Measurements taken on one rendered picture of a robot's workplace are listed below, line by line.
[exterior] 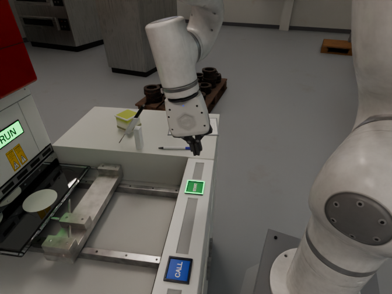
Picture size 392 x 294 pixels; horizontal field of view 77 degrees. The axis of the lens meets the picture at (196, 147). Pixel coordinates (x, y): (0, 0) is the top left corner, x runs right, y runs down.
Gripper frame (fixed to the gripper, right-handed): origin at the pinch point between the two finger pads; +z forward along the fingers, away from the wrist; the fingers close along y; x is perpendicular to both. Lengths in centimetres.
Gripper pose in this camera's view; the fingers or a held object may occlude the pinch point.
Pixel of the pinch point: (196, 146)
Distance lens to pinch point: 66.6
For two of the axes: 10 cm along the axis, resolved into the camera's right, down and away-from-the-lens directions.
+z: 2.1, 8.2, 5.3
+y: 9.7, -1.0, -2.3
